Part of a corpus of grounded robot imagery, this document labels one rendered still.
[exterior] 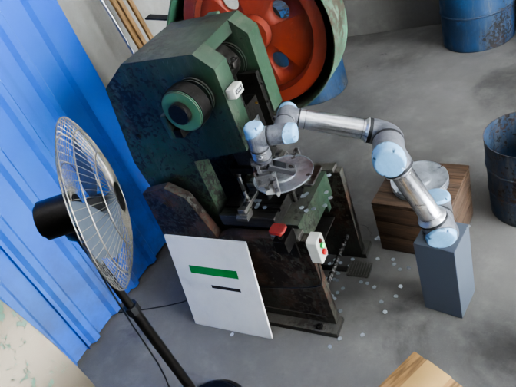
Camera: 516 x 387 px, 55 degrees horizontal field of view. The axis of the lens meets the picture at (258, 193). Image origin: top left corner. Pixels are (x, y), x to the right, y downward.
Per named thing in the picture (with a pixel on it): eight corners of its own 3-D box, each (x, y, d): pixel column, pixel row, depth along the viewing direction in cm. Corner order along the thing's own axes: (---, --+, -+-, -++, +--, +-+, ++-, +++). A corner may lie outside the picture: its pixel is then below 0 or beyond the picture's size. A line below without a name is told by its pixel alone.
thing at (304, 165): (244, 193, 230) (243, 192, 230) (268, 156, 249) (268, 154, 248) (300, 195, 215) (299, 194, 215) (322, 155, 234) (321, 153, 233)
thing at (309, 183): (329, 186, 235) (322, 163, 227) (319, 206, 226) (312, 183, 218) (282, 185, 248) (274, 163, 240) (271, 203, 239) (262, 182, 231)
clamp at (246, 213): (262, 197, 236) (256, 180, 230) (248, 221, 225) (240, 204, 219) (252, 196, 239) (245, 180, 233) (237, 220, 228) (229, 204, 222)
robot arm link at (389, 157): (458, 220, 203) (395, 122, 179) (464, 246, 192) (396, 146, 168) (430, 229, 209) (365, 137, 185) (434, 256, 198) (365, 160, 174)
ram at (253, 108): (282, 145, 230) (262, 90, 214) (270, 165, 221) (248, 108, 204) (251, 146, 239) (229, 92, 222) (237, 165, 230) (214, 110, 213)
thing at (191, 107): (273, 51, 229) (262, 14, 218) (205, 134, 186) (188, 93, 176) (241, 54, 238) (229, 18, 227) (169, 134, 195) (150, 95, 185)
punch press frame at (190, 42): (349, 237, 275) (279, 0, 198) (325, 299, 248) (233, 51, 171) (230, 227, 316) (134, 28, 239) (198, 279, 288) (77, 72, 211)
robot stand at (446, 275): (474, 290, 242) (468, 223, 216) (462, 319, 233) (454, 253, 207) (438, 280, 253) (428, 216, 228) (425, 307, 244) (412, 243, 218)
